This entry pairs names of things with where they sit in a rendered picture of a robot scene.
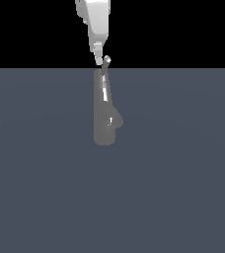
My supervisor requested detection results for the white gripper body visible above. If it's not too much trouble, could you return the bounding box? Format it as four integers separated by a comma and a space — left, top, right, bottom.
83, 0, 112, 53

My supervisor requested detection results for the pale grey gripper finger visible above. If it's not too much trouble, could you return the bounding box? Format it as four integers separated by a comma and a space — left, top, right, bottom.
93, 42, 105, 66

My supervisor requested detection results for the grey metal faucet body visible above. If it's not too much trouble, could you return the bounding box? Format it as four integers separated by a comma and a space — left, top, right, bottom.
93, 68, 124, 146

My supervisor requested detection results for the grey faucet handle lever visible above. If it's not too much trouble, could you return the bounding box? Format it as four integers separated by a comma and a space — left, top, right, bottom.
100, 54, 113, 82

